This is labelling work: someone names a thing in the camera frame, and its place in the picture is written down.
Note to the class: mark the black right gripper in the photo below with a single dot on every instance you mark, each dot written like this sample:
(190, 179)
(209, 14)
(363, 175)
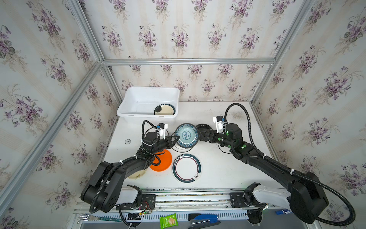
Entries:
(211, 136)

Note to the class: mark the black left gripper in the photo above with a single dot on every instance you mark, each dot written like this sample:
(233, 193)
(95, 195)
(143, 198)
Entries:
(168, 140)

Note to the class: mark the blue floral green plate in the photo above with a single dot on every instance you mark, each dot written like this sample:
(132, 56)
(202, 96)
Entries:
(188, 135)

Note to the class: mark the cream plate black blob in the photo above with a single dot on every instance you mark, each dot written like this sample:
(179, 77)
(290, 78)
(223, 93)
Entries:
(165, 109)

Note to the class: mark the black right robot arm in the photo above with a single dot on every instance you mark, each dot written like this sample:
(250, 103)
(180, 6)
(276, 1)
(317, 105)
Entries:
(307, 199)

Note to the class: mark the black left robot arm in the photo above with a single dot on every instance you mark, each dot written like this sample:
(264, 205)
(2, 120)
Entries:
(104, 187)

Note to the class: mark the white plastic bin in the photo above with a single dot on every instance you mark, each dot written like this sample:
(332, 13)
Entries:
(139, 103)

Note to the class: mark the white plate black flower outline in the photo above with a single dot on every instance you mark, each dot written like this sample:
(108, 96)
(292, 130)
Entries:
(180, 149)

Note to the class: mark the black round plate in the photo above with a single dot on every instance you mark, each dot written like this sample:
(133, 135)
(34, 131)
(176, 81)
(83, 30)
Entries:
(202, 127)

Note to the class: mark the orange plastic plate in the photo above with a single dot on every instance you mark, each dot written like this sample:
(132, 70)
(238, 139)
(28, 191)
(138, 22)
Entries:
(165, 161)

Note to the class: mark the green rimmed white plate left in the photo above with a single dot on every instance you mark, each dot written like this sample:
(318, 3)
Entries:
(187, 168)

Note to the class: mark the cream plate small flowers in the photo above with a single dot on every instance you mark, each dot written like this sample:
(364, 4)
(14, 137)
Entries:
(138, 174)

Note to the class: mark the green snack packet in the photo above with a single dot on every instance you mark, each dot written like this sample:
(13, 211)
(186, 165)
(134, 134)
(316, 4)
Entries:
(168, 221)

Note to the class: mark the blue black stapler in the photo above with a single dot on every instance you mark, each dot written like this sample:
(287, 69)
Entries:
(201, 221)

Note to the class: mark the green circuit board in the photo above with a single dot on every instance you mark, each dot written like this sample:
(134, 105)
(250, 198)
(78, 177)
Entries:
(110, 219)

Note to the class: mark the blue marker pen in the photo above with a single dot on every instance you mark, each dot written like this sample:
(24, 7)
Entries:
(283, 212)

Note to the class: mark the metal fork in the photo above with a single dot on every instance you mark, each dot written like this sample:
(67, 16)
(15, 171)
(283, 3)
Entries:
(87, 217)

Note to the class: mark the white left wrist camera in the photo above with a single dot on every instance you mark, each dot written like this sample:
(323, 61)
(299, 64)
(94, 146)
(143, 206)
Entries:
(161, 130)

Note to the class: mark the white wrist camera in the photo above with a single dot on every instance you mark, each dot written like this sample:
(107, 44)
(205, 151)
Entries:
(220, 123)
(161, 130)

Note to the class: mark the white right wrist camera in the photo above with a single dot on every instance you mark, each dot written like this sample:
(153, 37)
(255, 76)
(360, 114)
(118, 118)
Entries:
(220, 123)

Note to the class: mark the aluminium rail base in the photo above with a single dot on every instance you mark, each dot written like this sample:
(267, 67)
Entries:
(156, 203)

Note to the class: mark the aluminium frame top bar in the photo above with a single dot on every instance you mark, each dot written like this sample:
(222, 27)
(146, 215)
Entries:
(189, 61)

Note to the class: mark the aluminium frame post left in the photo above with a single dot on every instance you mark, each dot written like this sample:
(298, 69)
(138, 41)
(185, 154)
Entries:
(95, 50)

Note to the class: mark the aluminium frame post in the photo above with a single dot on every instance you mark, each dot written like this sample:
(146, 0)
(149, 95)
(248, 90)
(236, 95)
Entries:
(284, 46)
(95, 50)

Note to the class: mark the aluminium frame post right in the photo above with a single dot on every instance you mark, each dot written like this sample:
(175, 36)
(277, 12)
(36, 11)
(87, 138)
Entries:
(284, 46)

